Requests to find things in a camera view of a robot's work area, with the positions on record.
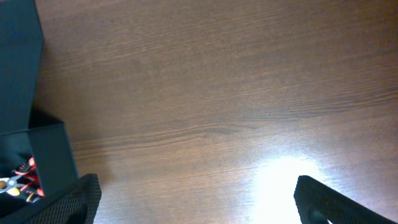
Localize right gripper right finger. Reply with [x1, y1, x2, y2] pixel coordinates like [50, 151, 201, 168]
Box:
[294, 175, 397, 224]

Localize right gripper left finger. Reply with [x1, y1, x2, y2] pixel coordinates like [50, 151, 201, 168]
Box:
[1, 174, 102, 224]

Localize red handled cutting pliers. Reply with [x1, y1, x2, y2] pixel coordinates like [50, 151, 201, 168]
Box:
[12, 157, 40, 190]

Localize orange black needle-nose pliers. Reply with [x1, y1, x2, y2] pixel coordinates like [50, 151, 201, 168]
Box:
[1, 175, 44, 203]

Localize dark green lidded box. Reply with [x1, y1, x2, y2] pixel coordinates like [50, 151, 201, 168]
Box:
[1, 0, 78, 196]

